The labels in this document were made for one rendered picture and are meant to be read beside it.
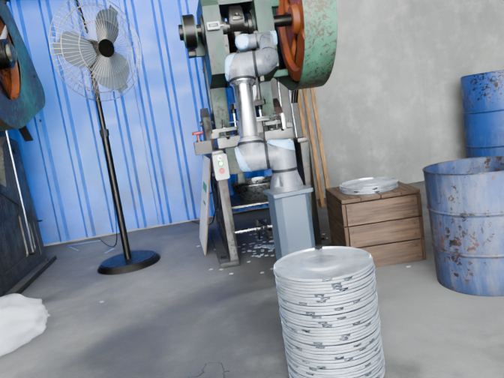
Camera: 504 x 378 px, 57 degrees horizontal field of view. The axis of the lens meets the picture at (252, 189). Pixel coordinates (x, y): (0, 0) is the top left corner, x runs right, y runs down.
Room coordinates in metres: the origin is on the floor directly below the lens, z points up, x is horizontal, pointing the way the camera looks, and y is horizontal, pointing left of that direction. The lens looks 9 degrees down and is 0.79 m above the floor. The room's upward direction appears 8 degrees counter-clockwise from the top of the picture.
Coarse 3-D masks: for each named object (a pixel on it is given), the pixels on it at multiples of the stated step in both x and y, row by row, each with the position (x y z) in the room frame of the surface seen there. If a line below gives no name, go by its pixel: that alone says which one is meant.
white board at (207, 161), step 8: (208, 160) 2.82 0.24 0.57; (208, 168) 2.79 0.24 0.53; (208, 176) 2.77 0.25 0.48; (208, 184) 2.77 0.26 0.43; (208, 192) 2.77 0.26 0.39; (208, 200) 2.77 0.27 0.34; (200, 216) 3.22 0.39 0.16; (200, 224) 3.18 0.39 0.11; (200, 232) 3.14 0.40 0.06; (200, 240) 3.11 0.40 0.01
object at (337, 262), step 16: (288, 256) 1.41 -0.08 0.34; (304, 256) 1.39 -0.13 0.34; (320, 256) 1.35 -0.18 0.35; (336, 256) 1.33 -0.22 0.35; (352, 256) 1.32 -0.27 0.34; (368, 256) 1.30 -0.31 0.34; (288, 272) 1.27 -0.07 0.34; (304, 272) 1.25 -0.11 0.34; (320, 272) 1.23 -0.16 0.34; (336, 272) 1.21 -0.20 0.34; (352, 272) 1.19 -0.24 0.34
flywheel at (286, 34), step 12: (288, 0) 3.02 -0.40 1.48; (300, 0) 2.73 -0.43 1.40; (276, 12) 3.18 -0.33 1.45; (288, 12) 2.88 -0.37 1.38; (300, 12) 2.76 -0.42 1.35; (300, 24) 2.79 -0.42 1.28; (288, 36) 3.09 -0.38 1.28; (300, 36) 2.82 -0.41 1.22; (288, 48) 3.11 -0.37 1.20; (300, 48) 2.85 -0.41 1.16; (288, 60) 3.06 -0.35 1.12; (300, 60) 2.88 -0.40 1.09; (288, 72) 3.07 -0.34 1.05; (300, 72) 2.79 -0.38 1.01
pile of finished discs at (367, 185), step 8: (344, 184) 2.43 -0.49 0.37; (352, 184) 2.34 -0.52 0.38; (360, 184) 2.29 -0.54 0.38; (368, 184) 2.26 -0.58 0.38; (376, 184) 2.25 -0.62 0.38; (384, 184) 2.18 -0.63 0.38; (392, 184) 2.21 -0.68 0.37; (344, 192) 2.31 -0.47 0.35; (352, 192) 2.22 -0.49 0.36; (360, 192) 2.20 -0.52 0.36; (368, 192) 2.22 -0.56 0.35
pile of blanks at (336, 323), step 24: (288, 288) 1.23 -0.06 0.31; (312, 288) 1.19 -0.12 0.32; (336, 288) 1.17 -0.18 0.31; (360, 288) 1.18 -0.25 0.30; (288, 312) 1.23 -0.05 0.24; (312, 312) 1.19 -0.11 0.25; (336, 312) 1.16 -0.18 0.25; (360, 312) 1.18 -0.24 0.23; (288, 336) 1.26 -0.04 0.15; (312, 336) 1.19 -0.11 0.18; (336, 336) 1.16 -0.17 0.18; (360, 336) 1.17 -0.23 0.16; (288, 360) 1.27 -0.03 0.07; (312, 360) 1.18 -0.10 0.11; (336, 360) 1.17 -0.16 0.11; (360, 360) 1.17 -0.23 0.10; (384, 360) 1.26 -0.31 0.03
